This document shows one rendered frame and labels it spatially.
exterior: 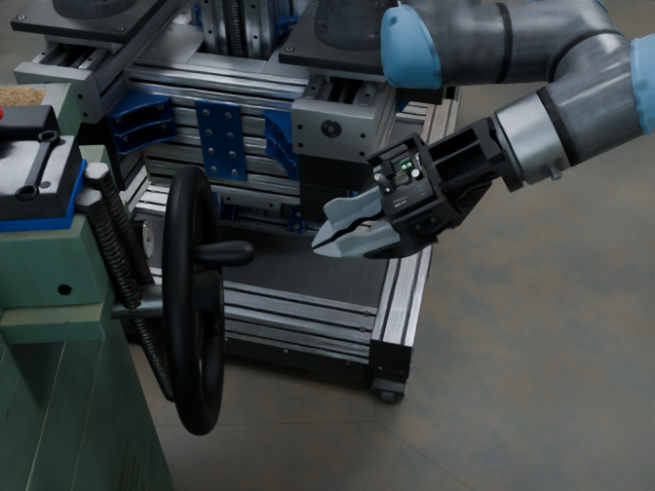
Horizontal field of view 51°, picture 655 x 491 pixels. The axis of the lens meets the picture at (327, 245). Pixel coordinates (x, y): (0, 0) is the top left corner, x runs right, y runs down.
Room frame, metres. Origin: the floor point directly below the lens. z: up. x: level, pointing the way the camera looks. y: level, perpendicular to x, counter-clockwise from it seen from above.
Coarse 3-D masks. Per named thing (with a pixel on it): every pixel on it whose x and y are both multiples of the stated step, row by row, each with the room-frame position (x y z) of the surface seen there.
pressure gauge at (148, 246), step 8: (136, 224) 0.75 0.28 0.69; (144, 224) 0.75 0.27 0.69; (136, 232) 0.73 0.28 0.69; (144, 232) 0.73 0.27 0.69; (152, 232) 0.77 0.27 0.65; (144, 240) 0.73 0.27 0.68; (152, 240) 0.77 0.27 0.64; (144, 248) 0.72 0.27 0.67; (152, 248) 0.76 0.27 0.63; (144, 256) 0.72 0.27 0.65
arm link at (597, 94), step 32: (576, 64) 0.53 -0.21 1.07; (608, 64) 0.51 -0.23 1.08; (640, 64) 0.50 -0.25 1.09; (544, 96) 0.51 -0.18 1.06; (576, 96) 0.49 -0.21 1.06; (608, 96) 0.48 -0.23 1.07; (640, 96) 0.48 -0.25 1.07; (576, 128) 0.48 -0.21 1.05; (608, 128) 0.47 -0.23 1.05; (640, 128) 0.48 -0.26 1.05; (576, 160) 0.47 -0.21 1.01
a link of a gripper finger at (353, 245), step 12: (372, 228) 0.49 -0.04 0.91; (384, 228) 0.47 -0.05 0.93; (336, 240) 0.46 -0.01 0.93; (348, 240) 0.47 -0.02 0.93; (360, 240) 0.47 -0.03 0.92; (372, 240) 0.48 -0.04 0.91; (384, 240) 0.48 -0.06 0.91; (396, 240) 0.48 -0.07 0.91; (324, 252) 0.49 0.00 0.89; (336, 252) 0.49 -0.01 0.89; (348, 252) 0.48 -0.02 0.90; (360, 252) 0.48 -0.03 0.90
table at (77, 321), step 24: (48, 96) 0.76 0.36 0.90; (72, 96) 0.78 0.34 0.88; (72, 120) 0.76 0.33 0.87; (0, 312) 0.42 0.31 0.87; (24, 312) 0.43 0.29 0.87; (48, 312) 0.43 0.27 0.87; (72, 312) 0.43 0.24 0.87; (96, 312) 0.43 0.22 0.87; (0, 336) 0.41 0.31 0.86; (24, 336) 0.41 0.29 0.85; (48, 336) 0.41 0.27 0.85; (72, 336) 0.41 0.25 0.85; (96, 336) 0.41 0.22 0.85; (0, 360) 0.39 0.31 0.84
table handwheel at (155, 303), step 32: (192, 192) 0.51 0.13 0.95; (192, 224) 0.47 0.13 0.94; (192, 256) 0.44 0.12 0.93; (160, 288) 0.49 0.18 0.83; (192, 288) 0.41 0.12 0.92; (192, 320) 0.39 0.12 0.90; (224, 320) 0.56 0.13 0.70; (192, 352) 0.37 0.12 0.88; (224, 352) 0.52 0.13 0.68; (192, 384) 0.36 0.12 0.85; (192, 416) 0.35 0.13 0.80
